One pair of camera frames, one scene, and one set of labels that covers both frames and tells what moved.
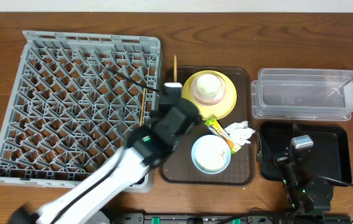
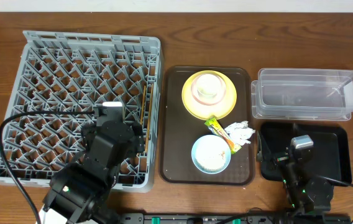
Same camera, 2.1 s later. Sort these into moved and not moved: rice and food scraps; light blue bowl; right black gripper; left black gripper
Moved: left black gripper
Not moved: right black gripper; light blue bowl; rice and food scraps
